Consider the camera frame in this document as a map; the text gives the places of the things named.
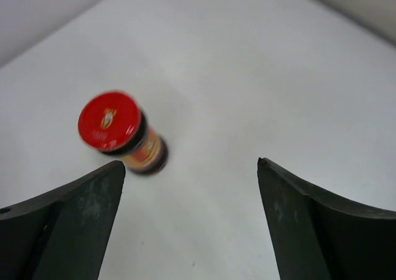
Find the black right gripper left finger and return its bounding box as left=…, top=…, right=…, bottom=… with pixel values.
left=1, top=160, right=126, bottom=279

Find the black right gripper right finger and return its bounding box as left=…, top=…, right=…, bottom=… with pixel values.
left=257, top=158, right=395, bottom=279

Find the red lid jar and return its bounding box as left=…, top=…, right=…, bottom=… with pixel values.
left=77, top=90, right=168, bottom=175

